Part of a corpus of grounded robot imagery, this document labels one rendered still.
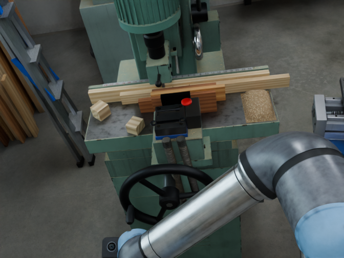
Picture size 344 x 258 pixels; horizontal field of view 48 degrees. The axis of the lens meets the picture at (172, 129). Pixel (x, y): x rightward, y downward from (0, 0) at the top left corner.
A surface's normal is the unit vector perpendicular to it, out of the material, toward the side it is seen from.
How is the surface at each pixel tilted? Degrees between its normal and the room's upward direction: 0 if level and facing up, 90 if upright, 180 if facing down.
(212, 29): 90
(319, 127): 90
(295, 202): 58
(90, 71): 0
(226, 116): 0
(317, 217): 40
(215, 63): 0
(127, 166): 90
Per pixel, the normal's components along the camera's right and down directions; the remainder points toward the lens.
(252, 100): -0.48, -0.62
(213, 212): -0.30, 0.25
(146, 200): 0.00, 0.70
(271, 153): -0.82, -0.34
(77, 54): -0.14, -0.71
